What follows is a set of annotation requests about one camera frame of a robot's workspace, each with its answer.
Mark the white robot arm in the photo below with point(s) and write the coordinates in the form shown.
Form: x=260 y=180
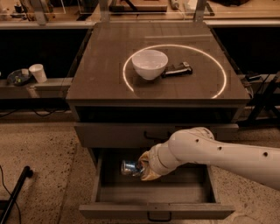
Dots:
x=198 y=146

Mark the black floor stand leg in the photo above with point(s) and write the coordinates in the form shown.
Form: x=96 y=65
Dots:
x=6 y=205

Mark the black snack bar wrapper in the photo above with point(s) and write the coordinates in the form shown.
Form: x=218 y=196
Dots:
x=181 y=69

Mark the open lower drawer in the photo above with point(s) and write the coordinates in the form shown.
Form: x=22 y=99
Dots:
x=187 y=193

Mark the grey drawer cabinet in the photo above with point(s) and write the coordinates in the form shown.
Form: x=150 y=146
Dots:
x=137 y=84

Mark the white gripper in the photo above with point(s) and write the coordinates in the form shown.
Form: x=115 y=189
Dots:
x=154 y=164

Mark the dark round dish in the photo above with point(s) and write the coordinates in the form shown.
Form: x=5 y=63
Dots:
x=19 y=77

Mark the closed upper drawer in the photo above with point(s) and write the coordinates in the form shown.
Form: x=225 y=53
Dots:
x=140 y=135

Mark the white bowl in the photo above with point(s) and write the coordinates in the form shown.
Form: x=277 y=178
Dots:
x=149 y=64

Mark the redbull can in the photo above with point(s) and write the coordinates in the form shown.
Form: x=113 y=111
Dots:
x=131 y=168

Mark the white paper cup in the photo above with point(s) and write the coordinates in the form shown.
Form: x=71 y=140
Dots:
x=38 y=71

